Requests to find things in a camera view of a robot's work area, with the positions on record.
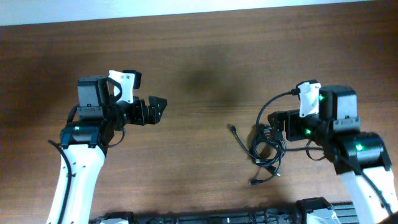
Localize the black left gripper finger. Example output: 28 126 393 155
147 106 162 124
149 96 167 116

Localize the thin black USB cable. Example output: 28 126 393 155
229 124 280 177

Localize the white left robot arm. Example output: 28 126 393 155
47 70 167 223

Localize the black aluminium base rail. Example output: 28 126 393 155
89 197 359 224

